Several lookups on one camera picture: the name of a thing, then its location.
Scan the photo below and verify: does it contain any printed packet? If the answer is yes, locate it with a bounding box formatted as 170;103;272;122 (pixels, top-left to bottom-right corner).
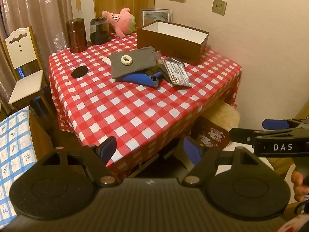
162;58;193;88

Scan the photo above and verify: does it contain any beige curtain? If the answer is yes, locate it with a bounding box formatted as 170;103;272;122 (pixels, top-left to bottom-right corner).
0;0;81;116

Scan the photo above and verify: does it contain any white red printed cloth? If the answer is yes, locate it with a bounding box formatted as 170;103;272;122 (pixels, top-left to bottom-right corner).
286;214;309;232

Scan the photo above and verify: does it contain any pink plush toy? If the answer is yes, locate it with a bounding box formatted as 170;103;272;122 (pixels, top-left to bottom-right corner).
101;8;136;38

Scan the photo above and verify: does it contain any white wooden chair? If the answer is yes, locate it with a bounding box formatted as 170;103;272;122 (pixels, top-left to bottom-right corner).
2;26;49;112

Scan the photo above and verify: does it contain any brown wooden canister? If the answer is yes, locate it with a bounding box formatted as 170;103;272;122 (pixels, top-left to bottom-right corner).
66;18;88;54

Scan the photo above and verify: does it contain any person's right hand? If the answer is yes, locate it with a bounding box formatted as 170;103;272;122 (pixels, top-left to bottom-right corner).
291;169;309;202

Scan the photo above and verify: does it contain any glass picture frame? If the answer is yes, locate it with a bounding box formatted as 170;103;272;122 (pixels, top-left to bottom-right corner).
140;8;172;27

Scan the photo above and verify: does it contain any beige wall data panel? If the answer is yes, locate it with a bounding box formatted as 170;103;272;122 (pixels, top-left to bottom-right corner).
212;0;228;16

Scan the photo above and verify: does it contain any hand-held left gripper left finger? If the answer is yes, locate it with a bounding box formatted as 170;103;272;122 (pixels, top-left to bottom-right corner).
42;136;117;187

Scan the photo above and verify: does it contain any dark glass jar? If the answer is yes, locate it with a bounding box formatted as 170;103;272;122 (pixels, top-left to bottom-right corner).
89;17;110;45

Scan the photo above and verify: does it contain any red white checkered tablecloth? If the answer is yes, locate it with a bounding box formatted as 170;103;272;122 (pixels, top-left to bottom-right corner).
48;30;242;182

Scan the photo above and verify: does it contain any dark red printed carton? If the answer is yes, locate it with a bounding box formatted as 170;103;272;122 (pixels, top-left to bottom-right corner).
190;116;233;151

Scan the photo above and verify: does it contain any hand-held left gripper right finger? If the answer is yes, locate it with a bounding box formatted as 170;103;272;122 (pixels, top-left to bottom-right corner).
182;137;259;186

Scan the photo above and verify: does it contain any grey microfibre cloth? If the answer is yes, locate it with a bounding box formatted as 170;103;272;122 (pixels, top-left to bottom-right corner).
110;46;161;79

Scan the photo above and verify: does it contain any blue patterned white cloth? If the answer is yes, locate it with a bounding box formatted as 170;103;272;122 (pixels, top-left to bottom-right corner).
0;106;39;226

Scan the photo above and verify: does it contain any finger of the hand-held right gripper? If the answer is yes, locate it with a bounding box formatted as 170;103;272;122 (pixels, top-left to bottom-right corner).
263;119;309;130
229;128;258;148

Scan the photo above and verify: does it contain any black round coaster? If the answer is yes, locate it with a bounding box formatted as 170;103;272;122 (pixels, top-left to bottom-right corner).
71;65;88;79

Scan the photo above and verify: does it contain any brown storage box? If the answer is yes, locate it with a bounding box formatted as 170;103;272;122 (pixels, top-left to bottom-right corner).
137;20;209;66

